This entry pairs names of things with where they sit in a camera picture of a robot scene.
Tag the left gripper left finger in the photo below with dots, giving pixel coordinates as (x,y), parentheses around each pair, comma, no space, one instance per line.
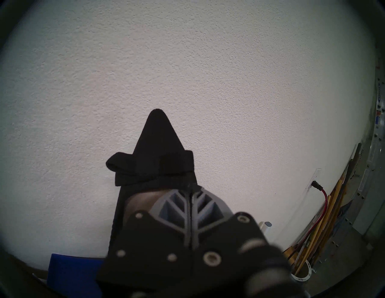
(150,246)

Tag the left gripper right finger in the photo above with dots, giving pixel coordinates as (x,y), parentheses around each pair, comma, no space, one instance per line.
(222,237)

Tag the blue shoe box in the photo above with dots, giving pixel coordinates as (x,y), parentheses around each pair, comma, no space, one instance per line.
(75,276)

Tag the white plastic pipe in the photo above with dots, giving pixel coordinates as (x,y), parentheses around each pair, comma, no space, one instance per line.
(266,226)

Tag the blue white bucket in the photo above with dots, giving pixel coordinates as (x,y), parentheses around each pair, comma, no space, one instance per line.
(302,272)

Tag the bundle of wooden sticks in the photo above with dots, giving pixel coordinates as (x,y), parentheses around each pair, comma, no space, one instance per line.
(334,210)

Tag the white wall outlet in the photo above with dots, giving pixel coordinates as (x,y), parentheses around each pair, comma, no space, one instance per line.
(312,177)

